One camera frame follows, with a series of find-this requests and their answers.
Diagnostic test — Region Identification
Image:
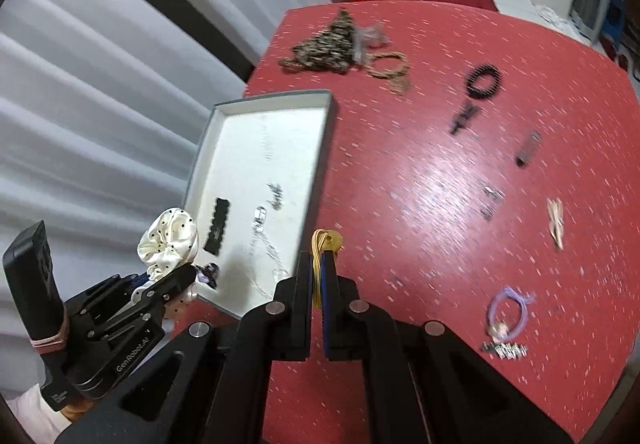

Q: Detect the purple hair tie with charm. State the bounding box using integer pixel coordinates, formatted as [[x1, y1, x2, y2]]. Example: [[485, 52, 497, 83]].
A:
[[487, 287, 537, 342]]

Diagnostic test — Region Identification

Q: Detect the clear crystal bead bracelet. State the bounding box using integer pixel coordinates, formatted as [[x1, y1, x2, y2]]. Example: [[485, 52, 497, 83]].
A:
[[250, 207, 293, 297]]

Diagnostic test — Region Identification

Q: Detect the grey cardboard tray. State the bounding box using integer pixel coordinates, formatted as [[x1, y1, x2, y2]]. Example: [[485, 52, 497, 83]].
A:
[[181, 91, 335, 321]]

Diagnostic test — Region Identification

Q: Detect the beige hair clip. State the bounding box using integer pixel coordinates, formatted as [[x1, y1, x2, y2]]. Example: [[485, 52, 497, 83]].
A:
[[546, 197, 566, 251]]

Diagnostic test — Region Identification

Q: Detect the black bow hair clip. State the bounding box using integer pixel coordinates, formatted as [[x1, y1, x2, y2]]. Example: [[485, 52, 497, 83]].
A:
[[448, 100, 480, 134]]

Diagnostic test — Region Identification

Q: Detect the black flower hair clip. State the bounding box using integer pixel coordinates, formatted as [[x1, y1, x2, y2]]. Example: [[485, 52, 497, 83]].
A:
[[194, 263, 220, 289]]

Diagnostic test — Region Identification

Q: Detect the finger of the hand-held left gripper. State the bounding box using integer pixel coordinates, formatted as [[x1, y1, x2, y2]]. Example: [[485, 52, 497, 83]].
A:
[[131, 263, 197, 320], [102, 273, 153, 297]]

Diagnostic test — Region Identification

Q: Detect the white polka dot scrunchie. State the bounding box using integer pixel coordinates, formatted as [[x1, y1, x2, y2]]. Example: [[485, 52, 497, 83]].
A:
[[137, 207, 201, 320]]

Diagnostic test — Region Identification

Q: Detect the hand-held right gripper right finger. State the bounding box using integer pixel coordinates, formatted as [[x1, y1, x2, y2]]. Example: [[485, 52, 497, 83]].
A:
[[322, 251, 573, 444]]

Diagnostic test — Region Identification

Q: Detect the black spiral hair tie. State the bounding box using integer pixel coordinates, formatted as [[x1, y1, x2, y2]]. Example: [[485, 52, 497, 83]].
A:
[[464, 64, 502, 98]]

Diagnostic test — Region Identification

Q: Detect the person's left forearm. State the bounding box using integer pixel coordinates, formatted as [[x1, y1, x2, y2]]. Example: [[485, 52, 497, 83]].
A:
[[0, 384, 96, 444]]

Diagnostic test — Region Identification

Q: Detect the orange hair tie with charm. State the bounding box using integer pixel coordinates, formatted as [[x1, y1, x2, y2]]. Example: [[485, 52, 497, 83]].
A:
[[311, 229, 345, 310]]

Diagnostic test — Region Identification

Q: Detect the white pleated curtain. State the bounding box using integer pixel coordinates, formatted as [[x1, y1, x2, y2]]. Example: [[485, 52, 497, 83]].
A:
[[0, 0, 326, 395]]

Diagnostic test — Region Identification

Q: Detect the blue plastic stool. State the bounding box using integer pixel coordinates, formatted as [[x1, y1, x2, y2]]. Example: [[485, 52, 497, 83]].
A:
[[602, 0, 626, 42]]

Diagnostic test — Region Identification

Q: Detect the small silver crystal clip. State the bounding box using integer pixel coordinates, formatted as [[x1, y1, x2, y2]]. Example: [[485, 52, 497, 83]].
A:
[[267, 181, 286, 211]]

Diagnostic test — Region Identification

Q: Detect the white cloth on floor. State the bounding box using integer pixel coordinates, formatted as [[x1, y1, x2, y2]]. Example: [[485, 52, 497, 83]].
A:
[[537, 4, 571, 28]]

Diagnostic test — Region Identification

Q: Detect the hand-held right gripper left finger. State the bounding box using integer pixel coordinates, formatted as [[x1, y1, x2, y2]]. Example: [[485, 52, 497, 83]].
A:
[[55, 251, 313, 444]]

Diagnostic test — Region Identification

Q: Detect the brown braided bracelet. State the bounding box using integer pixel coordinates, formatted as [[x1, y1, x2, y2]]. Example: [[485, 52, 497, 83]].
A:
[[364, 52, 413, 96]]

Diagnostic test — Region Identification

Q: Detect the black scalloped snap clip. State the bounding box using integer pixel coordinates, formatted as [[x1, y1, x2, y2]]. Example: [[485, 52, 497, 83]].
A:
[[201, 197, 231, 255]]

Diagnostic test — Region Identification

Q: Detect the clear plastic hair claw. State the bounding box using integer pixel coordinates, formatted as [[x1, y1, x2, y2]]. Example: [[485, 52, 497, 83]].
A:
[[352, 22, 390, 60]]

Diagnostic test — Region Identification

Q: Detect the leopard print hair bow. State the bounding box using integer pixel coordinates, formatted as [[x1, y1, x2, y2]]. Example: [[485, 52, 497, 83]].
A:
[[279, 8, 361, 75]]

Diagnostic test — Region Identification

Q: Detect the pink rubber band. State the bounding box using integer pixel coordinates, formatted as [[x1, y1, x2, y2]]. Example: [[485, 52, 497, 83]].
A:
[[30, 330, 69, 351]]

